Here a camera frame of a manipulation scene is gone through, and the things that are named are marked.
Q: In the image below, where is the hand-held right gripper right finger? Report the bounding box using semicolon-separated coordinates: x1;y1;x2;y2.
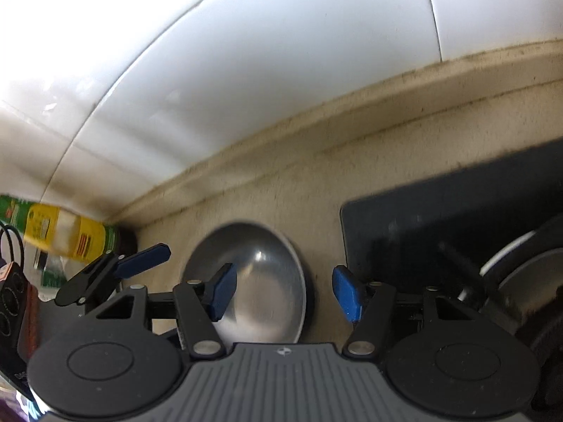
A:
332;265;490;358

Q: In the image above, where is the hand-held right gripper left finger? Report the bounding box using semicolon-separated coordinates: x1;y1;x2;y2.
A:
83;263;238;358

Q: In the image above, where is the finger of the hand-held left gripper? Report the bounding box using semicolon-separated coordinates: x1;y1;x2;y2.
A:
55;243;172;307

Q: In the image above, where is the large steel bowl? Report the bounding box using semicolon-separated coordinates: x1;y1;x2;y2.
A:
180;221;307;344

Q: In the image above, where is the green label packet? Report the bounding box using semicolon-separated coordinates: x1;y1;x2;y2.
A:
35;250;71;288

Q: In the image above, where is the yellow green label bottle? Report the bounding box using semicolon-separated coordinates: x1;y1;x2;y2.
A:
0;193;140;261

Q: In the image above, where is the black cooktop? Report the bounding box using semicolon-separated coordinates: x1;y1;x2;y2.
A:
341;138;563;409

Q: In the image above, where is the black cable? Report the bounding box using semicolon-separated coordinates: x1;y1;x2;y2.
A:
0;223;25;269

